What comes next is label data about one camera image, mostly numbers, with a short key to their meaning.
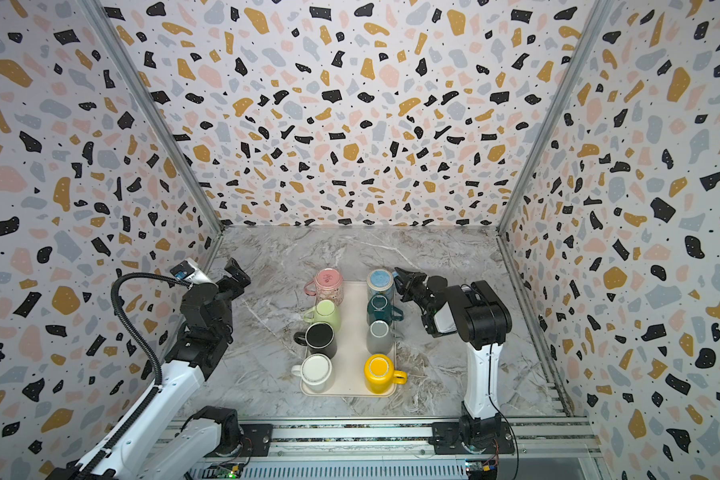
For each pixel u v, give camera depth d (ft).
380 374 2.50
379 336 2.69
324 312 2.82
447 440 2.40
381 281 3.02
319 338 2.69
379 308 2.82
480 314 1.86
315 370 2.57
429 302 2.71
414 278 2.95
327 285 2.97
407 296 2.99
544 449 2.49
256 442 2.41
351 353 2.96
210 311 1.86
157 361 1.64
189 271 2.07
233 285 2.27
